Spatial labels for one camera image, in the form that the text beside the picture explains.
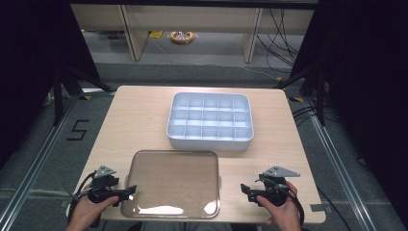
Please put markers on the person's right hand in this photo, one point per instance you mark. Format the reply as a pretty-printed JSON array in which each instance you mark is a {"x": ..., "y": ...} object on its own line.
[{"x": 285, "y": 216}]

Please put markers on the yellow flat packet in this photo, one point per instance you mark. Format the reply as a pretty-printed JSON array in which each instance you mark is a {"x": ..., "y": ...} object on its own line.
[{"x": 156, "y": 34}]

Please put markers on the clear plastic box lid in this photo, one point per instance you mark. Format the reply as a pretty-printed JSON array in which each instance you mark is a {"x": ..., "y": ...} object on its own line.
[{"x": 173, "y": 183}]

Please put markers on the yellow tape roll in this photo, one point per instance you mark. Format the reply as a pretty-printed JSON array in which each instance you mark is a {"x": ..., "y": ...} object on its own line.
[{"x": 174, "y": 38}]

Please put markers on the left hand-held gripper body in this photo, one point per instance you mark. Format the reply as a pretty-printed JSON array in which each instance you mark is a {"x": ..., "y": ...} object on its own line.
[{"x": 102, "y": 184}]

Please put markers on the aluminium floor rail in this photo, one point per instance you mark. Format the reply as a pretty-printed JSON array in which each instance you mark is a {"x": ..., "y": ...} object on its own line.
[
  {"x": 340, "y": 166},
  {"x": 35, "y": 160}
]

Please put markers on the black metal stand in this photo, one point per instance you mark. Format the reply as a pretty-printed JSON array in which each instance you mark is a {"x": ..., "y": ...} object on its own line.
[
  {"x": 58, "y": 96},
  {"x": 320, "y": 96}
]

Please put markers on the grey tape strip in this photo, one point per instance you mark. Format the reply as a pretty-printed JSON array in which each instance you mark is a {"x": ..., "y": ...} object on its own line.
[{"x": 318, "y": 207}]

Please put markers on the white divided storage box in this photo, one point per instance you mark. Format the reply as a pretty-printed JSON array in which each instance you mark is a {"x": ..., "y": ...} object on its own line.
[{"x": 210, "y": 120}]

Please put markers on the person's left hand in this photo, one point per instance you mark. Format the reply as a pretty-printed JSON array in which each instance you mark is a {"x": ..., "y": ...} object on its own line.
[{"x": 85, "y": 213}]

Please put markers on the black curtain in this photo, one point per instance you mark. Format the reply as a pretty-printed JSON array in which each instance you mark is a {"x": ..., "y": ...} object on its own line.
[
  {"x": 29, "y": 64},
  {"x": 365, "y": 80}
]

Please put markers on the light wooden desk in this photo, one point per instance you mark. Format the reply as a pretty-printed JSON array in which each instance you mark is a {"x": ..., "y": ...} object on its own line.
[{"x": 192, "y": 16}]

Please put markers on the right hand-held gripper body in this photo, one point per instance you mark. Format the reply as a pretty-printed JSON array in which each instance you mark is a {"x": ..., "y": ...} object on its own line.
[{"x": 275, "y": 189}]

